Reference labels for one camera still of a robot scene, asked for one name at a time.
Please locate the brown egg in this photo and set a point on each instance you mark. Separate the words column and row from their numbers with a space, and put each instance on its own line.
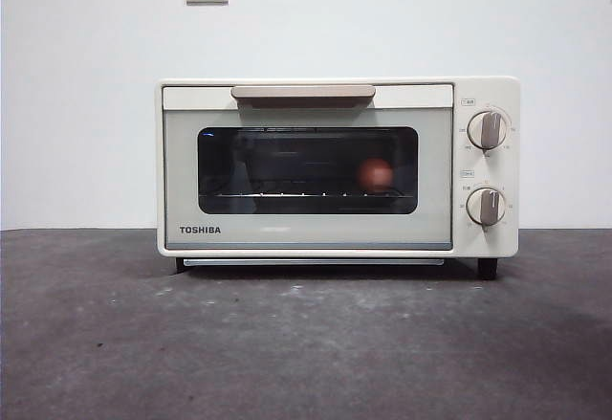
column 375, row 174

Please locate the small cream oven knob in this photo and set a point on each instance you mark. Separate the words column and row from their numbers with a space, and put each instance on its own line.
column 487, row 207

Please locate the metal crumb tray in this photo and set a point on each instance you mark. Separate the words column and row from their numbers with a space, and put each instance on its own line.
column 287, row 262

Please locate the black oven foot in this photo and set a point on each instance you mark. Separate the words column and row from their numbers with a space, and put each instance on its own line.
column 179, row 265
column 487, row 268

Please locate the large cream oven knob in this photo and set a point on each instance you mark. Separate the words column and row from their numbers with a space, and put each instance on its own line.
column 487, row 131

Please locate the cream Toshiba toaster oven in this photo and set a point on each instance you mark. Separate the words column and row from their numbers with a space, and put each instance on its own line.
column 509, row 171

